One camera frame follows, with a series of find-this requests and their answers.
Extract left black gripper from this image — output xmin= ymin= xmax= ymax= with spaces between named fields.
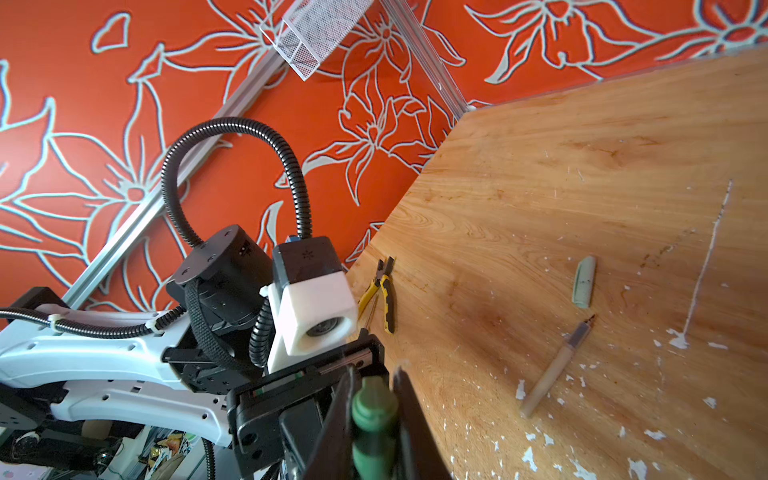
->
xmin=227 ymin=332 xmax=387 ymax=479

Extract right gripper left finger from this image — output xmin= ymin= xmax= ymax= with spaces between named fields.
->
xmin=303 ymin=367 xmax=361 ymax=480

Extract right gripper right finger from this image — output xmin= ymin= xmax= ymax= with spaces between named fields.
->
xmin=393 ymin=368 xmax=450 ymax=479

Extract dark green pen cap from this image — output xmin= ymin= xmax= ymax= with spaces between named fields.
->
xmin=351 ymin=376 xmax=399 ymax=479

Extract grey green pen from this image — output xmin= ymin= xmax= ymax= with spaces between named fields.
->
xmin=520 ymin=315 xmax=595 ymax=418

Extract light green pen cap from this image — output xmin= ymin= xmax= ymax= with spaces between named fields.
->
xmin=572 ymin=256 xmax=597 ymax=309

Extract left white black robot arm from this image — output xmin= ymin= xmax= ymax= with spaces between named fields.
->
xmin=1 ymin=225 xmax=388 ymax=479

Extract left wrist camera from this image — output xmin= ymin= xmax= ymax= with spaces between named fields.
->
xmin=265 ymin=236 xmax=358 ymax=373

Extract yellow handled pliers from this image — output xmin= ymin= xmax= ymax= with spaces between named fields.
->
xmin=358 ymin=257 xmax=396 ymax=334

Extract left black corrugated cable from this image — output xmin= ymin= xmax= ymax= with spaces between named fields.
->
xmin=160 ymin=116 xmax=314 ymax=247

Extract white wire basket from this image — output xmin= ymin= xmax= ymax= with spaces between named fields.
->
xmin=274 ymin=0 xmax=372 ymax=81

